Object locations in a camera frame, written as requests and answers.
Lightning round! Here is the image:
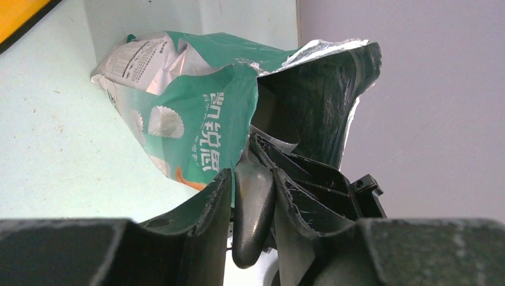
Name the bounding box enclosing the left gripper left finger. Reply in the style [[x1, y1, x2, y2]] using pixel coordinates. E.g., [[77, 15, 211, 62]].
[[1, 169, 232, 285]]

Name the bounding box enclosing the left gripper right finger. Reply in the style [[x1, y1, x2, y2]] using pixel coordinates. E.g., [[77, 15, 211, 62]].
[[273, 169, 504, 285]]

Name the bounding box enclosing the green pet food bag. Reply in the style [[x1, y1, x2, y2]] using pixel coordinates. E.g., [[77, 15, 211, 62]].
[[91, 31, 382, 190]]

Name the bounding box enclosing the yellow double bowl feeder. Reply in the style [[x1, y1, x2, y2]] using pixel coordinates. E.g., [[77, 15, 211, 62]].
[[1, 0, 61, 54]]

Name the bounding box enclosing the metal food scoop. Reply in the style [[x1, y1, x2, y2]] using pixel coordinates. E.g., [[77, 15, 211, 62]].
[[232, 151, 275, 269]]

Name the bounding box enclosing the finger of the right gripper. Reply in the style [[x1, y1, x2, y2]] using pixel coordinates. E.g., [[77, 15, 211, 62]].
[[249, 133, 386, 221]]

